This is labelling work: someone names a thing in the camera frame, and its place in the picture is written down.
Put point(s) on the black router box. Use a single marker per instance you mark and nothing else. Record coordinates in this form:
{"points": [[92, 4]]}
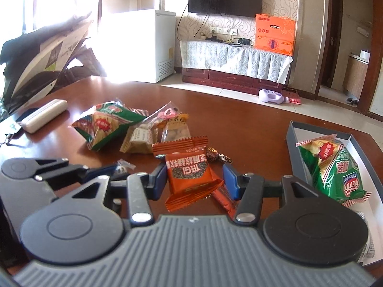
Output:
{"points": [[244, 41]]}

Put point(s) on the black set-top box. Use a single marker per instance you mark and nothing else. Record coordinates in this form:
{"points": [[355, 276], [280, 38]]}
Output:
{"points": [[214, 39]]}

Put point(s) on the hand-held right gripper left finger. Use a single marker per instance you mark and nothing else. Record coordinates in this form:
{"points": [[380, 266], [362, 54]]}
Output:
{"points": [[160, 182]]}

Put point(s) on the white chest freezer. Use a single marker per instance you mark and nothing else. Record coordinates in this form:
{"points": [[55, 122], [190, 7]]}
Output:
{"points": [[140, 44]]}

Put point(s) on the white glasses case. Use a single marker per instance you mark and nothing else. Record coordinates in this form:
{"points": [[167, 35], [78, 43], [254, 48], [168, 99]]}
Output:
{"points": [[45, 115]]}

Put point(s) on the green snack bag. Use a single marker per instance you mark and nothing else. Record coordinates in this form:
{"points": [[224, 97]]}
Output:
{"points": [[104, 125], [335, 170]]}

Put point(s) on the golden brown snack packet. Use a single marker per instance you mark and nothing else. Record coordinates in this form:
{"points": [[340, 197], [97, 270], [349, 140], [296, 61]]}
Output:
{"points": [[137, 140]]}

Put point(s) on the small clear wrapper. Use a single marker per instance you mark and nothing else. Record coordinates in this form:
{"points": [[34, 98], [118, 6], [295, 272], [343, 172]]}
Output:
{"points": [[124, 167]]}

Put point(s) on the red flat packet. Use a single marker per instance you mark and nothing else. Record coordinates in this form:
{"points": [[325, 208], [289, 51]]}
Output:
{"points": [[294, 100]]}

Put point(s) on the black white electric scooter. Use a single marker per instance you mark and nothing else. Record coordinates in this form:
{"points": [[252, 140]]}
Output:
{"points": [[45, 56]]}

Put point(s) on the white wall socket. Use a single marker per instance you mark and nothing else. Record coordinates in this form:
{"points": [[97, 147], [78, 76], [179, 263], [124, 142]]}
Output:
{"points": [[215, 30], [233, 31]]}

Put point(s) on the grey slippers pair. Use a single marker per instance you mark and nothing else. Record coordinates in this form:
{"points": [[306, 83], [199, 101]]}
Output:
{"points": [[352, 100]]}

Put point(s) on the wooden kitchen cabinet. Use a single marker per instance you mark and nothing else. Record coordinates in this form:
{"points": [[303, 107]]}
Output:
{"points": [[354, 76]]}

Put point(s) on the orange gift box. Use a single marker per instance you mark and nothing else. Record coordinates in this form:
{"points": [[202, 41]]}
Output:
{"points": [[275, 36]]}

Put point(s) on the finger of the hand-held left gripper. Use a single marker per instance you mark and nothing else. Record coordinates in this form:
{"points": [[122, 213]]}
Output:
{"points": [[100, 172]]}

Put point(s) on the clear pink snack packet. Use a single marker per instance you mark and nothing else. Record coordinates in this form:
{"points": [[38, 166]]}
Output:
{"points": [[163, 115]]}

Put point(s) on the clear yellow peanut packet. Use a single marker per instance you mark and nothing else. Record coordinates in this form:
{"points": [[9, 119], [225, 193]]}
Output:
{"points": [[176, 131]]}

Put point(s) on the white pot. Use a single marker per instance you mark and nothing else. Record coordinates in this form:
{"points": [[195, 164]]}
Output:
{"points": [[365, 55]]}

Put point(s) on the orange snack packet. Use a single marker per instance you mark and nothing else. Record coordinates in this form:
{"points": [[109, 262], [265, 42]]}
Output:
{"points": [[185, 173]]}

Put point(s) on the brown foil chocolate candy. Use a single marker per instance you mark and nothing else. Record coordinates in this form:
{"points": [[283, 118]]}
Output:
{"points": [[214, 154]]}

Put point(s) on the white wall box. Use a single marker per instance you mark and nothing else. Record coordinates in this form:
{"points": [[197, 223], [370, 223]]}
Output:
{"points": [[363, 31]]}

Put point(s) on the purple white bottle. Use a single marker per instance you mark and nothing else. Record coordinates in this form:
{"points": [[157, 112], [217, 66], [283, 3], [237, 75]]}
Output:
{"points": [[272, 97]]}

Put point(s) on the tv cabinet with white cloth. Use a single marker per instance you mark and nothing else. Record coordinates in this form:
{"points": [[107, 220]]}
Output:
{"points": [[233, 56]]}

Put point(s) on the grey cardboard box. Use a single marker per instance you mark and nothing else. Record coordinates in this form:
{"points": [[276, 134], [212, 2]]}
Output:
{"points": [[294, 143]]}

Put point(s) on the printed paper sheet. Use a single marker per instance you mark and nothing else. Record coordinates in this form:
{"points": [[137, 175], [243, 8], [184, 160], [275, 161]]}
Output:
{"points": [[366, 239]]}

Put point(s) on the dark wooden door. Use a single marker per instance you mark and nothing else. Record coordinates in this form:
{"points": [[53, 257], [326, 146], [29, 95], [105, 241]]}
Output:
{"points": [[332, 30]]}

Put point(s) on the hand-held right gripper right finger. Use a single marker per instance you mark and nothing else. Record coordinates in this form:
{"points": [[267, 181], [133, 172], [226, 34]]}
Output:
{"points": [[231, 182]]}

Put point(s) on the red stick packet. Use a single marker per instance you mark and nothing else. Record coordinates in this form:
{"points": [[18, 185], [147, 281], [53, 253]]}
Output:
{"points": [[224, 203]]}

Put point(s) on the wooden television cabinet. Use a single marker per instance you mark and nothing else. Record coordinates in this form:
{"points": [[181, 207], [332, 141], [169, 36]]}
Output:
{"points": [[227, 79]]}

